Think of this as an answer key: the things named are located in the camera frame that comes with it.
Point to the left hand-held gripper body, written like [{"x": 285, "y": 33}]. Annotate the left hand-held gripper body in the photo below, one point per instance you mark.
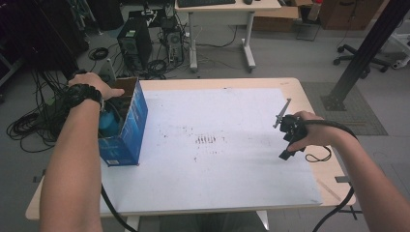
[{"x": 118, "y": 105}]

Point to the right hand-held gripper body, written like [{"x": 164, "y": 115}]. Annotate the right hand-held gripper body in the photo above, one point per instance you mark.
[{"x": 291, "y": 127}]

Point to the blue cardboard box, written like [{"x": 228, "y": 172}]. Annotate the blue cardboard box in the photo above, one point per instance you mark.
[{"x": 129, "y": 135}]

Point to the person's right hand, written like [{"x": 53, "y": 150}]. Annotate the person's right hand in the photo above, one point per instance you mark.
[{"x": 317, "y": 132}]

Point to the person's left hand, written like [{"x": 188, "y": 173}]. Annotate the person's left hand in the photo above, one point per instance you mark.
[{"x": 93, "y": 83}]

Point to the white flat device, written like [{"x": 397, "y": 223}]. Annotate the white flat device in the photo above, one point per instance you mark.
[{"x": 108, "y": 69}]

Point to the black wrist watch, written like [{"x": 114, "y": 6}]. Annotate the black wrist watch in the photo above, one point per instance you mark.
[{"x": 80, "y": 95}]

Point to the white paper sheet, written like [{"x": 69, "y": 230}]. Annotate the white paper sheet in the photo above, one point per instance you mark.
[{"x": 225, "y": 167}]

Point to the large black computer tower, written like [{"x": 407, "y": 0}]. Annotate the large black computer tower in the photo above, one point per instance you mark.
[{"x": 135, "y": 42}]

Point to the grey floor mat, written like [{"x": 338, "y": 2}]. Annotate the grey floor mat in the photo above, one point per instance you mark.
[{"x": 361, "y": 119}]

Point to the small grey computer tower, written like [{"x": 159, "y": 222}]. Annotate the small grey computer tower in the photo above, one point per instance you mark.
[{"x": 174, "y": 45}]

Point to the black office chair base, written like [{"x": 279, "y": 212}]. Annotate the black office chair base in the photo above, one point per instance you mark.
[{"x": 357, "y": 58}]

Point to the black metal stand column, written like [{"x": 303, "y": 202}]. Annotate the black metal stand column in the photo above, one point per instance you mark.
[{"x": 367, "y": 48}]

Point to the brown cardboard box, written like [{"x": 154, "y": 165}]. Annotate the brown cardboard box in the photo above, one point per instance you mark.
[{"x": 277, "y": 17}]

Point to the dark curtain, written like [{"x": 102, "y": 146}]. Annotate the dark curtain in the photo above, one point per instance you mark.
[{"x": 35, "y": 32}]

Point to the clear bottle with red cap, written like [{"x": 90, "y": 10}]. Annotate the clear bottle with red cap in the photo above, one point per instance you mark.
[{"x": 315, "y": 11}]

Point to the wooden cabinet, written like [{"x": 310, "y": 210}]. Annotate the wooden cabinet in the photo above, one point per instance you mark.
[{"x": 351, "y": 14}]

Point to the white desk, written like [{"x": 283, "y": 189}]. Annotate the white desk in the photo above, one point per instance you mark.
[{"x": 225, "y": 13}]

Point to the black computer mouse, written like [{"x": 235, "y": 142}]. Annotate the black computer mouse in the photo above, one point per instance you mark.
[{"x": 248, "y": 1}]

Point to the black keyboard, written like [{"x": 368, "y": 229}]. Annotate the black keyboard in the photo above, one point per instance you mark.
[{"x": 206, "y": 2}]

